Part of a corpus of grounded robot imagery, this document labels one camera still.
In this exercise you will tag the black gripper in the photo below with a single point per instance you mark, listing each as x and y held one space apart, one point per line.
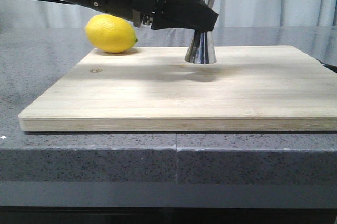
160 14

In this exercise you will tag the silver steel jigger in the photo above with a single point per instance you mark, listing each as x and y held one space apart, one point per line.
201 49

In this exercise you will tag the grey curtain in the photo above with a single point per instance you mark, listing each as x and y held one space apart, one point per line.
232 13

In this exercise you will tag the yellow lemon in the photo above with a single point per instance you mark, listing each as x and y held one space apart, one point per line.
110 33

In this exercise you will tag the light wooden cutting board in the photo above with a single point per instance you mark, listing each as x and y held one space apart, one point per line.
249 88

